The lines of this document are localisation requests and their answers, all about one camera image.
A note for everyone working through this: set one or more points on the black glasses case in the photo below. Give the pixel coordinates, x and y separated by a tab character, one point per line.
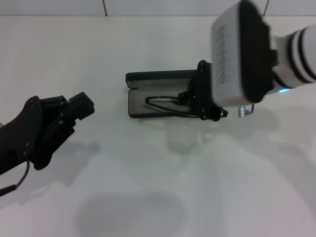
158	75

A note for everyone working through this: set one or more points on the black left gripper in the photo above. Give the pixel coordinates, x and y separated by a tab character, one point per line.
14	143

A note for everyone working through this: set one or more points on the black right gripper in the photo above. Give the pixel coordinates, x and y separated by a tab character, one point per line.
205	91

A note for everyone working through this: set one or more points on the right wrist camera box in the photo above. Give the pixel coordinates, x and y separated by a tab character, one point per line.
234	61

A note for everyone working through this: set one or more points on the white and silver right robot arm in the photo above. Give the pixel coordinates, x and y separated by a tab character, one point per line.
298	56

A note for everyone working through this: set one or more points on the black glasses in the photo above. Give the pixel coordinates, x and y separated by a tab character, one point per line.
158	98

